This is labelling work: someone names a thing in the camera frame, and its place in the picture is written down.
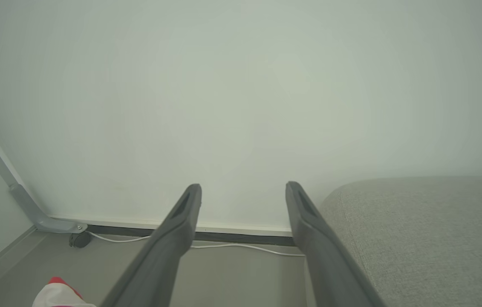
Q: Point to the white and red clothing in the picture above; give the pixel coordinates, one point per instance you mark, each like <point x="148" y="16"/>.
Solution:
<point x="59" y="295"/>

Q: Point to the small dark caster wheel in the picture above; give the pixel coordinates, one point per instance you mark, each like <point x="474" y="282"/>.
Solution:
<point x="79" y="239"/>

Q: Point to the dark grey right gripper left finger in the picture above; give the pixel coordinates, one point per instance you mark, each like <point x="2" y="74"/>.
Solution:
<point x="162" y="260"/>

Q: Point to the grey fabric cushion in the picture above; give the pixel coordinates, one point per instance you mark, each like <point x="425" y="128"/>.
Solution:
<point x="428" y="243"/>

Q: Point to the grey metal stand leg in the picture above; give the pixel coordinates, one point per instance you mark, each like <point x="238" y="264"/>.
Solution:
<point x="19" y="189"/>

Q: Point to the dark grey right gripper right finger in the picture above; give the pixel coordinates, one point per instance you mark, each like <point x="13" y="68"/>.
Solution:
<point x="326" y="264"/>

